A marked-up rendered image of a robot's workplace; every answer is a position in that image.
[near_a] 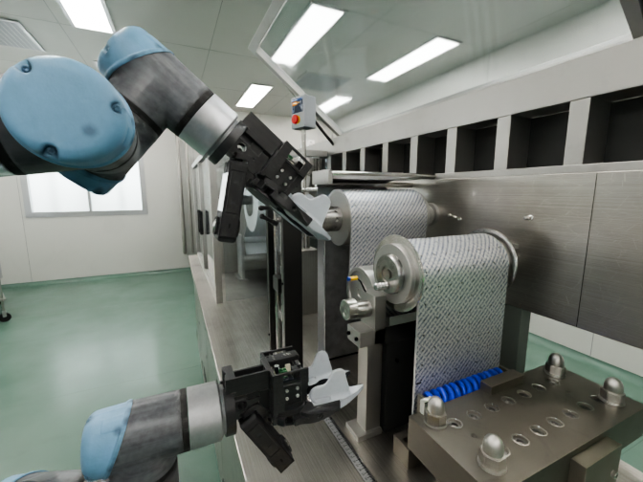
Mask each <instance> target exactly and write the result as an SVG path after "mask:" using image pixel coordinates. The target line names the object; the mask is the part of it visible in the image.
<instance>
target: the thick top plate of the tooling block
mask: <svg viewBox="0 0 643 482"><path fill-rule="evenodd" d="M544 369H545V365H542V366H539V367H537V368H534V369H531V370H529V371H526V372H523V373H522V374H523V375H524V378H523V383H521V384H519V385H516V386H514V387H511V388H509V389H506V390H504V391H501V392H500V393H497V394H495V395H492V396H490V395H489V394H487V393H486V392H484V391H482V390H481V389H479V390H476V391H473V392H471V393H468V394H466V395H463V396H460V397H458V398H455V399H452V400H450V401H448V402H445V403H444V404H445V412H446V414H447V419H446V421H447V427H446V428H445V429H442V430H436V429H432V428H430V427H428V426H427V425H426V424H425V423H424V416H425V415H423V414H422V413H420V412H417V413H415V414H412V415H410V416H409V432H408V448H409V449H410V450H411V451H412V453H413V454H414V455H415V456H416V457H417V458H418V459H419V460H420V461H421V462H422V463H423V464H424V466H425V467H426V468H427V469H428V470H429V471H430V472H431V473H432V474H433V475H434V477H435V478H436V479H437V480H438V481H439V482H567V481H568V475H569V468H570V461H571V458H572V457H573V456H575V455H577V454H578V453H580V452H581V451H583V450H585V449H587V448H589V447H590V446H592V445H593V444H595V443H597V442H598V441H600V440H602V439H603V438H605V437H606V436H608V437H609V438H611V439H612V440H614V441H616V442H618V443H620V444H621V445H622V449H623V448H625V447H626V446H628V445H629V444H630V443H632V442H633V441H635V440H636V439H638V438H639V437H641V436H642V434H643V404H641V403H639V402H638V401H635V400H633V399H631V398H629V397H625V404H626V405H625V406H624V407H617V406H613V405H608V404H607V403H604V402H603V401H601V400H600V399H599V398H598V394H599V393H600V388H601V386H602V385H600V384H598V383H595V382H593V381H591V380H589V379H587V378H584V377H582V376H580V375H578V374H575V373H573V372H571V371H569V370H567V369H566V370H565V378H563V379H558V378H554V377H551V376H549V375H547V374H546V373H545V372H544ZM489 433H494V434H496V435H497V436H498V437H499V438H500V439H501V440H502V442H503V444H504V453H505V455H506V457H507V458H506V467H507V471H506V474H505V475H502V476H495V475H492V474H490V473H488V472H486V471H484V470H483V469H482V468H481V467H480V466H479V464H478V463H477V456H478V451H479V446H480V445H482V441H483V438H484V437H485V435H487V434H489Z"/></svg>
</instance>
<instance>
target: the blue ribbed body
mask: <svg viewBox="0 0 643 482"><path fill-rule="evenodd" d="M502 372H504V371H502V370H501V369H500V368H498V367H493V369H488V370H487V371H482V373H477V374H475V375H472V376H471V377H470V376H469V377H466V379H464V378H463V379H460V381H455V382H454V383H449V384H443V385H442V387H441V386H439V387H437V388H436V389H431V390H430V392H429V391H424V393H423V395H424V396H425V397H426V398H427V397H429V396H431V397H432V396H438V397H440V398H441V399H442V400H443V402H444V403H445V402H448V401H450V400H452V399H455V398H458V397H460V396H463V395H466V394H468V393H471V392H473V391H476V390H479V389H480V381H481V380H484V379H487V378H489V377H492V376H495V375H497V374H499V373H502Z"/></svg>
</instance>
